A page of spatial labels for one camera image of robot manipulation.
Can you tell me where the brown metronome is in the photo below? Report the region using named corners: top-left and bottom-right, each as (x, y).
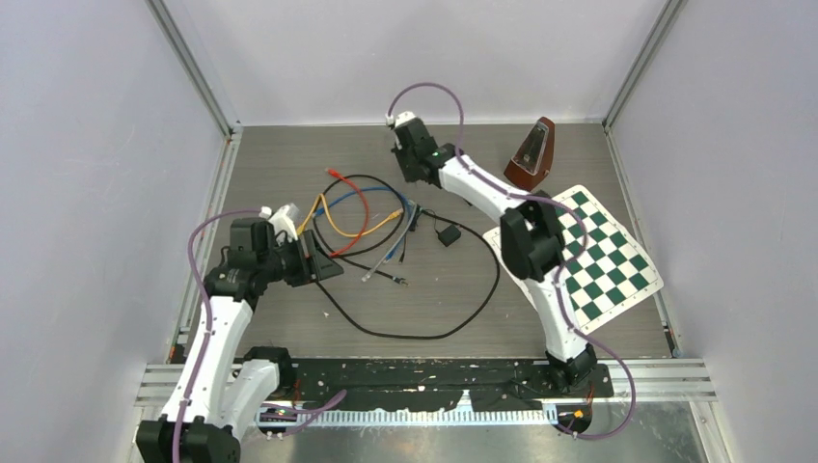
top-left (504, 117), bottom-right (556, 192)

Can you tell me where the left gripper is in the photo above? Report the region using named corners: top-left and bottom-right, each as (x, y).
top-left (259, 230), bottom-right (343, 287)

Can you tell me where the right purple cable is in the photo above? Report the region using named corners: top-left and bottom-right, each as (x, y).
top-left (386, 81), bottom-right (639, 441)

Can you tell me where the black ethernet cable teal boot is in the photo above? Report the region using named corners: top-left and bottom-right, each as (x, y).
top-left (337, 257), bottom-right (409, 286)

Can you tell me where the green white chessboard mat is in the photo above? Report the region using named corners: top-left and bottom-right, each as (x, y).
top-left (482, 185), bottom-right (666, 335)

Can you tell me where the blue ethernet cable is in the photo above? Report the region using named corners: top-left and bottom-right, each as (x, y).
top-left (311, 186), bottom-right (420, 260)

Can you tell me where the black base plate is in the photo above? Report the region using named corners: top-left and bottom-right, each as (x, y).
top-left (270, 358), bottom-right (614, 412)

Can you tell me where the black power adapter with cord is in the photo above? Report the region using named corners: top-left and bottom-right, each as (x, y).
top-left (409, 207), bottom-right (462, 247)

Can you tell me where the red ethernet cable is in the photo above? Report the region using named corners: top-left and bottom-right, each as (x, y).
top-left (325, 168), bottom-right (372, 259)

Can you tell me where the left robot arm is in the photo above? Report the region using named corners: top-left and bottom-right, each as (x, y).
top-left (135, 208), bottom-right (343, 462)

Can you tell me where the purple cable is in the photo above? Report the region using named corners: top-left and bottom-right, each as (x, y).
top-left (386, 81), bottom-right (639, 441)
top-left (171, 207), bottom-right (348, 463)

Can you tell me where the yellow ethernet cable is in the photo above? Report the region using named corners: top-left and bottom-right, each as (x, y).
top-left (295, 193), bottom-right (405, 239)

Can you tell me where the long black cable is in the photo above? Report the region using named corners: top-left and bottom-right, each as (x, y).
top-left (312, 174), bottom-right (501, 340)

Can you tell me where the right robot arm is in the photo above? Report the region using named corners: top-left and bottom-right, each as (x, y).
top-left (388, 116), bottom-right (597, 396)

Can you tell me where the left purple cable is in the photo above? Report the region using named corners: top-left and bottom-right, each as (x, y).
top-left (171, 207), bottom-right (348, 463)

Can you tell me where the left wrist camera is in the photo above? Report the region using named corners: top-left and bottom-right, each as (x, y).
top-left (259, 203), bottom-right (300, 244)

